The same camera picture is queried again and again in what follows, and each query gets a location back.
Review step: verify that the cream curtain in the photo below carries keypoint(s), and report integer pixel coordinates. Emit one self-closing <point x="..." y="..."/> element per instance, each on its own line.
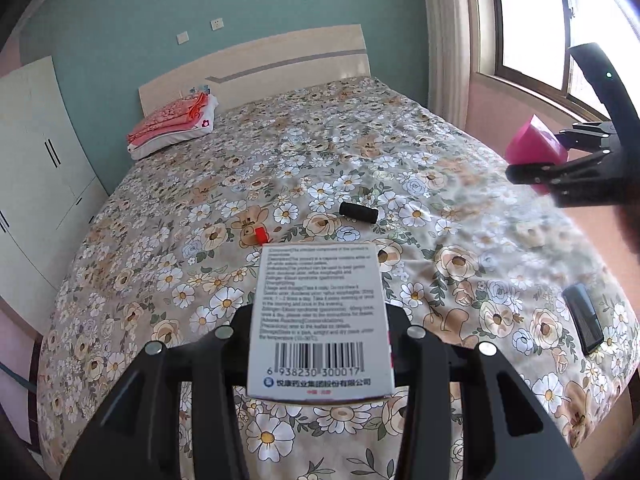
<point x="450" y="45"/>

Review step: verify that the white box with red side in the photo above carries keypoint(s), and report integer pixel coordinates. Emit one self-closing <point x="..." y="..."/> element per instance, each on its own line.
<point x="320" y="320"/>

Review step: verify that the black smartphone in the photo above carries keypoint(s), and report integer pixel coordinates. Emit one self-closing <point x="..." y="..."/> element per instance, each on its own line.
<point x="584" y="317"/>

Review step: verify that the window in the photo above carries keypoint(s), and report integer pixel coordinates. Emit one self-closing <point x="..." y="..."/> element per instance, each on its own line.
<point x="560" y="20"/>

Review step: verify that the pink cup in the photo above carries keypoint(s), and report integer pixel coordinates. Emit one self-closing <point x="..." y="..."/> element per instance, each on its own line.
<point x="530" y="145"/>

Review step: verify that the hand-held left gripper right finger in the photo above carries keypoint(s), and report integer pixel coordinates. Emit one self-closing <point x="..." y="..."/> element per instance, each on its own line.
<point x="401" y="332"/>

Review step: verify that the cream wooden bed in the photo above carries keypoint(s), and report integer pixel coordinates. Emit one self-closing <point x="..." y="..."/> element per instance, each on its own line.
<point x="280" y="55"/>

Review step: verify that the white wardrobe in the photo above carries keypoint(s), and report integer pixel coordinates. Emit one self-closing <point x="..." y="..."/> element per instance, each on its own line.
<point x="35" y="160"/>

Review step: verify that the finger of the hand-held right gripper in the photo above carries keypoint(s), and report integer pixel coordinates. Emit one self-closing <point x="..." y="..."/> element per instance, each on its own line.
<point x="580" y="136"/>
<point x="560" y="177"/>

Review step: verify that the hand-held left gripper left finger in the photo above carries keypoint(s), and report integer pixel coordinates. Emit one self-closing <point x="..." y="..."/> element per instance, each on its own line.
<point x="235" y="332"/>

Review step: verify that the folded pink blanket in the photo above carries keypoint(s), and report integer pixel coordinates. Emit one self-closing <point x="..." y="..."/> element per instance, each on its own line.
<point x="170" y="117"/>

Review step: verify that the white wall socket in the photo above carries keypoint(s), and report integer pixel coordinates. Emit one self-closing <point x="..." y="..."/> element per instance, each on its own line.
<point x="182" y="37"/>
<point x="216" y="23"/>

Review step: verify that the red block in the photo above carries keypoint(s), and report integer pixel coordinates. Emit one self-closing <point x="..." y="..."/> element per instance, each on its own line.
<point x="260" y="234"/>

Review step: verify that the white pillow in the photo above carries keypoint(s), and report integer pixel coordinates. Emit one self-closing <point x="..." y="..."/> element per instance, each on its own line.
<point x="185" y="132"/>

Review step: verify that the black cylinder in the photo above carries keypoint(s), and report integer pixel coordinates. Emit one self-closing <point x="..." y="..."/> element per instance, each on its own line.
<point x="359" y="211"/>

